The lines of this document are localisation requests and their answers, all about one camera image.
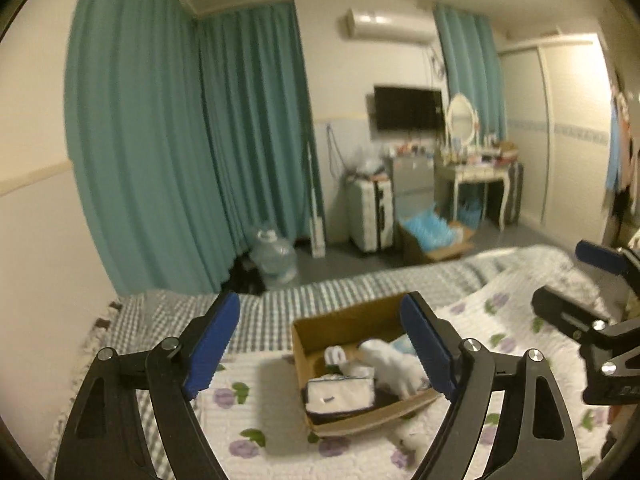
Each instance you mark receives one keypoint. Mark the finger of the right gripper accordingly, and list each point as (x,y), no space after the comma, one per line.
(570,318)
(603,258)

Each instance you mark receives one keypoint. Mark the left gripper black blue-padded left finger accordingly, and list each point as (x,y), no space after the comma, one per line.
(104,437)

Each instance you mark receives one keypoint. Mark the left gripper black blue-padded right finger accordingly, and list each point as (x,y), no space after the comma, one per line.
(534,438)

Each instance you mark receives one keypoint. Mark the beige plush toy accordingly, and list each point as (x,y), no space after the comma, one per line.
(401,373)

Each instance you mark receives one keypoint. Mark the floral tissue pack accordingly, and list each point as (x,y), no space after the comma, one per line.
(331,395)

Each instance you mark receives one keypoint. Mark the white green socks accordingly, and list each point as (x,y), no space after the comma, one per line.
(336,360)

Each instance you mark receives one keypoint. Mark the white dressing table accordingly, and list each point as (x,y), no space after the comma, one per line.
(459,175)

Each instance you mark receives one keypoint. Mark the white wardrobe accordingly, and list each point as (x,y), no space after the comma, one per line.
(557,100)

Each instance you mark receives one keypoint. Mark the blue plastic bag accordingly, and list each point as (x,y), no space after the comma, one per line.
(430,230)

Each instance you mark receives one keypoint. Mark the brown cardboard box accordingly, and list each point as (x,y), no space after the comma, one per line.
(349,327)

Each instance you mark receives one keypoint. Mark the grey checkered bed sheet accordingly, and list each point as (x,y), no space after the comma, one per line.
(266,321)

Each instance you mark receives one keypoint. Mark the white oval vanity mirror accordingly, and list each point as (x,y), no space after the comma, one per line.
(462,123)

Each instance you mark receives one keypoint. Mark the grey mini fridge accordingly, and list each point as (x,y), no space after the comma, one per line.
(413,184)

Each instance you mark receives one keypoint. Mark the white suitcase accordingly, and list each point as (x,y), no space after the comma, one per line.
(370,214)

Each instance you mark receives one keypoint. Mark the teal curtain right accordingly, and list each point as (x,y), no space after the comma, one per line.
(472,65)

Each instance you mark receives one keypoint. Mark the teal curtain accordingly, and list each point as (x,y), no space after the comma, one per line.
(187,135)
(472,65)

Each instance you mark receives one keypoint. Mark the clear water jug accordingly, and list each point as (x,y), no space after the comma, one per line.
(275,258)

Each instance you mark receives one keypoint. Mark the clear plastic bag on suitcase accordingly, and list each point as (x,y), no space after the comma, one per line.
(367,161)

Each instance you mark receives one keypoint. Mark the white upright mop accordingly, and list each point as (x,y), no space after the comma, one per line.
(318,244)

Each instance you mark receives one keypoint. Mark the white air conditioner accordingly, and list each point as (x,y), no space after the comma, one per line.
(390,26)

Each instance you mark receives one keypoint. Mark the teal curtain left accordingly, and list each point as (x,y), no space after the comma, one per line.
(187,135)

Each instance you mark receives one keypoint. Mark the black wall television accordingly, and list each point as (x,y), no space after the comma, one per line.
(408,109)

